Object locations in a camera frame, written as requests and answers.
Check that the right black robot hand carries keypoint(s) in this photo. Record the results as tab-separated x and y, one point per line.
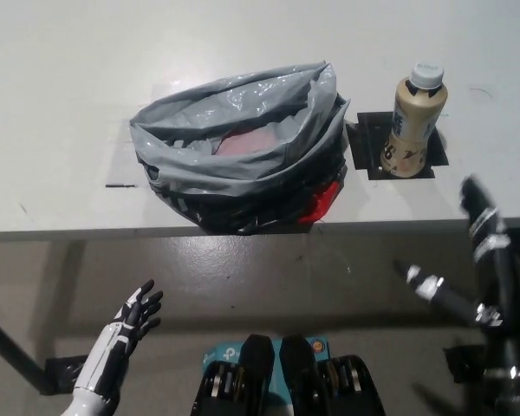
502	303

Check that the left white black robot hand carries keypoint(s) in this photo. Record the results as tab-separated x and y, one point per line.
112	346

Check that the beige protein shake bottle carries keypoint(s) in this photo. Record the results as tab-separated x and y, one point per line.
411	125

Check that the grey black plastic bag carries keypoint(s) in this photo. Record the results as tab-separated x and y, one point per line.
225	177

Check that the pink red item in bag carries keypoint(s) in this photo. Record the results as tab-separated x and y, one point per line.
251	143

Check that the black metal table leg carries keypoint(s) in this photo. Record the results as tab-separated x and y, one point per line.
13	346

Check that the teal printed box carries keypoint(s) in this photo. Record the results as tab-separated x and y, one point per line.
216	353

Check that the black tape square marker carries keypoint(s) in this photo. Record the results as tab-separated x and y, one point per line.
364	143

